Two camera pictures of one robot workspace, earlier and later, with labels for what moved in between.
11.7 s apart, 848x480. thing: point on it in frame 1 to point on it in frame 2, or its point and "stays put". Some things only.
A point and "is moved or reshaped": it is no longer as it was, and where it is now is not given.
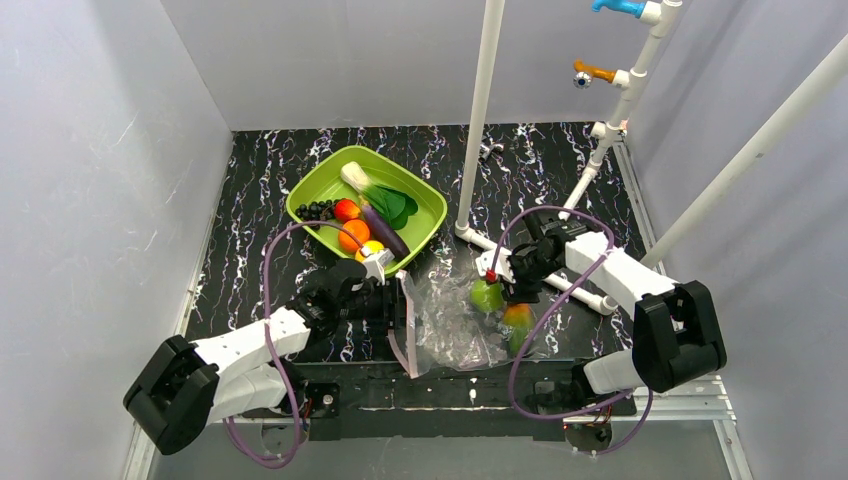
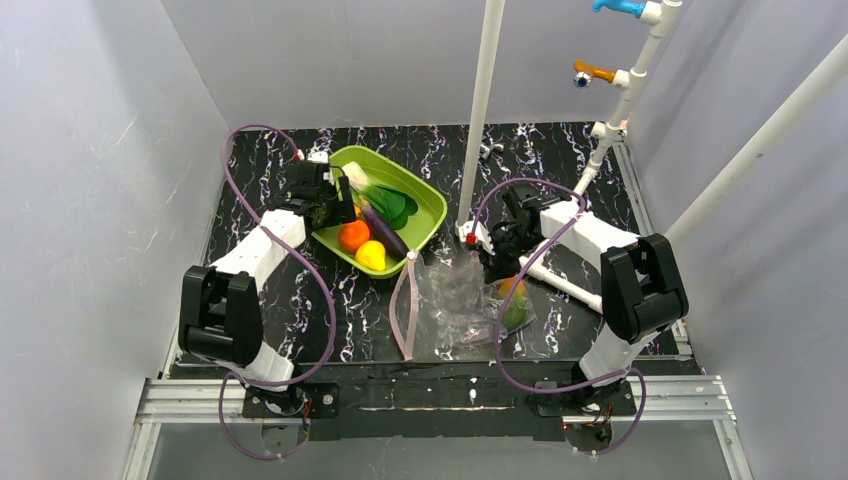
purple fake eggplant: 385,233 stays put
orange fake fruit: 348,244 stays put
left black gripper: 403,312 to 329,210
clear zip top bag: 436,326 is moved or reshaped
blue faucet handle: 630,7 stays put
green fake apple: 486,297 to 318,215
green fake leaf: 395,207 stays put
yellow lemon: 374,247 stays put
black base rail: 491,400 stays put
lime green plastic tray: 317,176 stays put
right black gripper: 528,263 to 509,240
